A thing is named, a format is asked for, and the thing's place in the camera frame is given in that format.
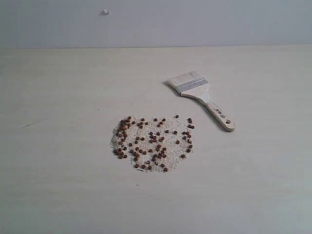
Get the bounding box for pile of grains and pellets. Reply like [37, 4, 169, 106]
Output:
[110, 115, 195, 173]

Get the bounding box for wooden paint brush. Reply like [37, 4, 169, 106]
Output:
[166, 71, 235, 132]

